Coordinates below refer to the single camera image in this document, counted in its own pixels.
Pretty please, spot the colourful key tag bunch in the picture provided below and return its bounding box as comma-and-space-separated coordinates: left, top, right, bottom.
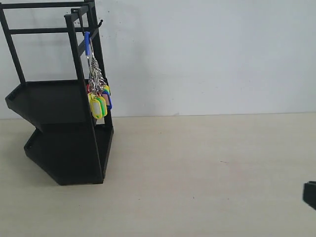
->
84, 32, 113, 119

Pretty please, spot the black metal two-tier rack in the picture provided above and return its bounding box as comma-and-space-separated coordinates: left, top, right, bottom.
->
0, 0, 114, 185

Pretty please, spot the black S-shaped hook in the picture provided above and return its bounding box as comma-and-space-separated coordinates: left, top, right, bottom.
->
71, 3, 103, 35

